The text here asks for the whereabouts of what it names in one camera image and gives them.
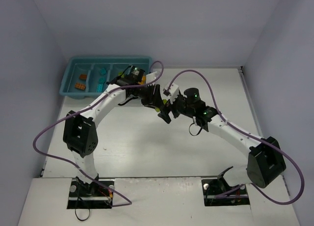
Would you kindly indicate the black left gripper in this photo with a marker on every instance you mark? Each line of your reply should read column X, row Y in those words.
column 152, row 95

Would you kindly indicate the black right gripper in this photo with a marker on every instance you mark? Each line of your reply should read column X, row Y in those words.
column 175, row 108

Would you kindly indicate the orange lego brick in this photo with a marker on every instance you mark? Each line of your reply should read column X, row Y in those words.
column 143, row 81

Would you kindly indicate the green long lego brick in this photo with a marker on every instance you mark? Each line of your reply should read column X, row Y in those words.
column 163, row 106

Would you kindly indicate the cyan square lego brick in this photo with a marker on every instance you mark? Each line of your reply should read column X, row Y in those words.
column 101, row 80

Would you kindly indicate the brown long lego brick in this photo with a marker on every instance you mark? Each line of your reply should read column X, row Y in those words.
column 80, row 86

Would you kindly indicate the cyan long lego brick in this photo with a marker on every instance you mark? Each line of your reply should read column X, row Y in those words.
column 100, row 87

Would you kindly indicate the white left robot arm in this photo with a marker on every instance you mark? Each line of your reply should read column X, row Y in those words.
column 80, row 130

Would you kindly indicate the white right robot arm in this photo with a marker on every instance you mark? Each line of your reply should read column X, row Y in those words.
column 264, row 163

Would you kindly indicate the teal compartment tray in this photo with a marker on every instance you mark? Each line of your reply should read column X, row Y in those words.
column 91, row 65

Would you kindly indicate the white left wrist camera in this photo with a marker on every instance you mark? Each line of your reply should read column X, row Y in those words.
column 151, row 77

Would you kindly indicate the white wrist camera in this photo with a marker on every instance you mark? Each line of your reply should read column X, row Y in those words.
column 171, row 92
column 151, row 77

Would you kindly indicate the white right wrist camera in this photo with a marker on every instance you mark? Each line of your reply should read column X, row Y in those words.
column 171, row 92

